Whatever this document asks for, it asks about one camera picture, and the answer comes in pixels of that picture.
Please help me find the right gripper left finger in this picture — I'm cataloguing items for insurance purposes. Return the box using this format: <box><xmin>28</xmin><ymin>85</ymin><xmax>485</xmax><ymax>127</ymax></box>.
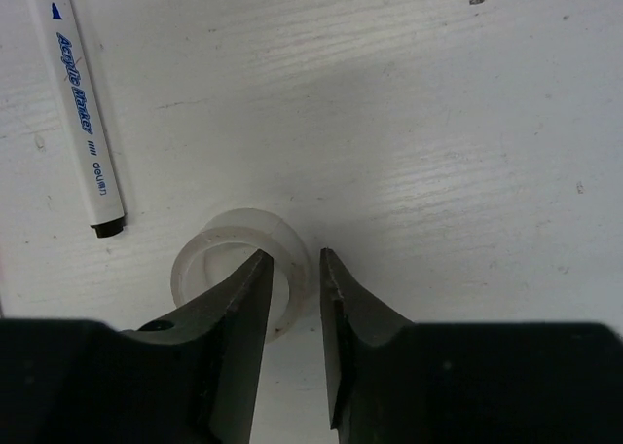
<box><xmin>1</xmin><ymin>251</ymin><xmax>274</xmax><ymax>443</ymax></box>

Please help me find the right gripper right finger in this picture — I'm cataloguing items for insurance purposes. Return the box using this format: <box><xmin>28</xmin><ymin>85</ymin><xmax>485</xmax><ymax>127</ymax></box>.
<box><xmin>319</xmin><ymin>248</ymin><xmax>622</xmax><ymax>443</ymax></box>

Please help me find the black marker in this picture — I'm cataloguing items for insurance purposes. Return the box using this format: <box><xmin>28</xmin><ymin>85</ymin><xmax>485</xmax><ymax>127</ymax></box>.
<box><xmin>26</xmin><ymin>0</ymin><xmax>126</xmax><ymax>239</ymax></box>

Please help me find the small clear tape roll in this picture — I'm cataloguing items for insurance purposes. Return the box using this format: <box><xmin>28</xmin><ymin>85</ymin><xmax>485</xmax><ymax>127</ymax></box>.
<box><xmin>170</xmin><ymin>208</ymin><xmax>312</xmax><ymax>343</ymax></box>

